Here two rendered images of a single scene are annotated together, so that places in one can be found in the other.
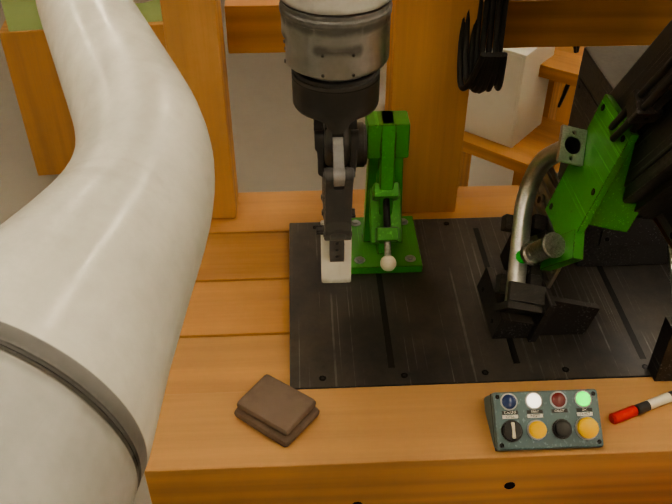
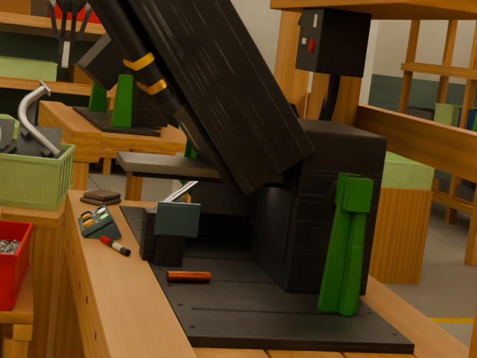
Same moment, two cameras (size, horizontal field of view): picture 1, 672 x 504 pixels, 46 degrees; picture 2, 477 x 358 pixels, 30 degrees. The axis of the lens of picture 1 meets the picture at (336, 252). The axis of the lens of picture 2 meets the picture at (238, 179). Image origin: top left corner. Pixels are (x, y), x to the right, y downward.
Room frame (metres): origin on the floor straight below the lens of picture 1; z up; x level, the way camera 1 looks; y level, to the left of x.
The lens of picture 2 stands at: (0.62, -2.45, 1.39)
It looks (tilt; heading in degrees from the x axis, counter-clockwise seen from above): 9 degrees down; 78
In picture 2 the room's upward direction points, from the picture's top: 7 degrees clockwise
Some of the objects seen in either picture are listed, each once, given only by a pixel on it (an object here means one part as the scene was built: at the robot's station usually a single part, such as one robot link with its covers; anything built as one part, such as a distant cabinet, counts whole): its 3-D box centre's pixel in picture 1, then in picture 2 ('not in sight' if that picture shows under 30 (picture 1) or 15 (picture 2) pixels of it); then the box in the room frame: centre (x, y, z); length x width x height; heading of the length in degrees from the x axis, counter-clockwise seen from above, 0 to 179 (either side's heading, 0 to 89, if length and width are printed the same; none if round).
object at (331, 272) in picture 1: (336, 254); (64, 54); (0.62, 0.00, 1.31); 0.03 x 0.01 x 0.07; 93
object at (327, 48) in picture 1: (335, 31); not in sight; (0.63, 0.00, 1.54); 0.09 x 0.09 x 0.06
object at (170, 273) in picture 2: not in sight; (188, 276); (0.91, -0.69, 0.91); 0.09 x 0.02 x 0.02; 9
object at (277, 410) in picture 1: (276, 409); (101, 197); (0.76, 0.09, 0.91); 0.10 x 0.08 x 0.03; 53
